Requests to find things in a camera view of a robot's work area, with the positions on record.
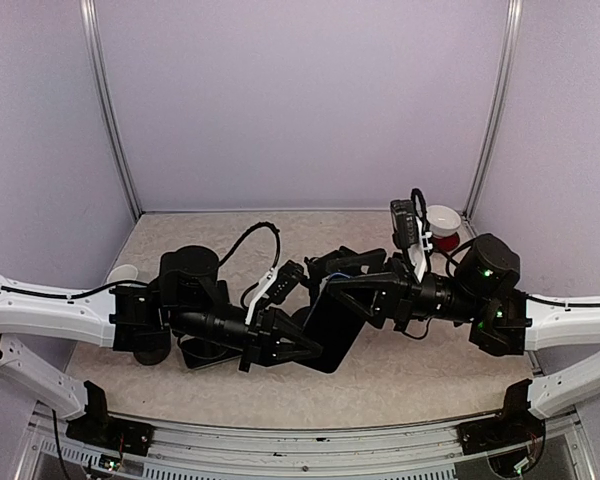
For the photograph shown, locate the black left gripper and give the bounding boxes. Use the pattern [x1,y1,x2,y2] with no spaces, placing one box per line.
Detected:
[170,302,323,374]

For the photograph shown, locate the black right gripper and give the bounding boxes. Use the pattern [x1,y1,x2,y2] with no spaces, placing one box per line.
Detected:
[325,249,484,335]

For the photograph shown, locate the blue-edged black smartphone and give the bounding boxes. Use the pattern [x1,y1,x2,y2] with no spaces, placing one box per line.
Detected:
[299,273,365,374]

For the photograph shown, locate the black round-base pole stand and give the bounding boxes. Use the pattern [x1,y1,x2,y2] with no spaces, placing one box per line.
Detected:
[292,256,329,329]

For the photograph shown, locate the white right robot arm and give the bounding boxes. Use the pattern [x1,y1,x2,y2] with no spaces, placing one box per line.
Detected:
[306,234,600,453]

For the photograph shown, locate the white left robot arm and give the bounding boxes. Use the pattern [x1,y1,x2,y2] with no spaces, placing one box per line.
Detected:
[0,246,322,455]

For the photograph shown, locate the red round saucer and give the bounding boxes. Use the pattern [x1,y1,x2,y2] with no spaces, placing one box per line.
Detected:
[431,223,460,252]

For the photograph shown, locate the black smartphone silver edge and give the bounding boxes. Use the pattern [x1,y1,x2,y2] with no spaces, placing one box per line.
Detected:
[177,338,242,370]

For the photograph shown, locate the white ceramic bowl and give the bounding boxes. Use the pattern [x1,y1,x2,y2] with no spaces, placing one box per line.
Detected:
[427,205,462,238]

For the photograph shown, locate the light blue mug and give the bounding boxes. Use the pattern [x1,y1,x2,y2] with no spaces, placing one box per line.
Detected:
[106,264,139,283]

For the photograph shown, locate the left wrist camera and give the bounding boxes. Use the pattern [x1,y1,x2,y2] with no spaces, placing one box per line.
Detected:
[245,260,304,325]

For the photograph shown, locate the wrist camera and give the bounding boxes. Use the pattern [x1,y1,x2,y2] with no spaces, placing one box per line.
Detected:
[245,260,304,325]
[390,188,433,283]

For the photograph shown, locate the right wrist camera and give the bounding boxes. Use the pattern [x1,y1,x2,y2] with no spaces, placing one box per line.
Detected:
[390,188,433,283]

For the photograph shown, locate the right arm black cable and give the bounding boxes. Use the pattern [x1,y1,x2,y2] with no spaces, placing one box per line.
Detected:
[409,188,600,341]

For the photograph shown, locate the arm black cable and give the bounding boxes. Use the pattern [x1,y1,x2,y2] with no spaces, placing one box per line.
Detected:
[0,222,283,301]
[409,188,600,341]

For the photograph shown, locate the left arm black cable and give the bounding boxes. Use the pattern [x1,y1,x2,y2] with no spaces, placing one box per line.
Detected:
[0,222,283,301]

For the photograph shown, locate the brown-base plate phone stand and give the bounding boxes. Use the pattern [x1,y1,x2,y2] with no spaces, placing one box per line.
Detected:
[133,346,171,366]

